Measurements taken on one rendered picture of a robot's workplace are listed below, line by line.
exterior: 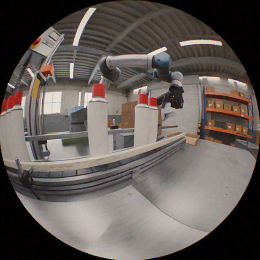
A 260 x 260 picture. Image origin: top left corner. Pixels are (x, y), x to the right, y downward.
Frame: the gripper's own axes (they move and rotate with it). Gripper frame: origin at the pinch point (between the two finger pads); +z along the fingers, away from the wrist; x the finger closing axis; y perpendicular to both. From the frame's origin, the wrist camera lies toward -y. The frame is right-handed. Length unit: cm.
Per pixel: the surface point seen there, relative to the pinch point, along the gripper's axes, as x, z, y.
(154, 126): -6.3, 7.4, 2.2
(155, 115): -8.1, 3.7, 2.3
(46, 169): -31.6, 30.4, 4.4
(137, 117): -13.9, 8.2, 0.5
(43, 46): -67, 1, -7
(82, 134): -25.6, 20.7, -2.9
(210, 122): 280, -169, 36
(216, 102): 241, -237, 61
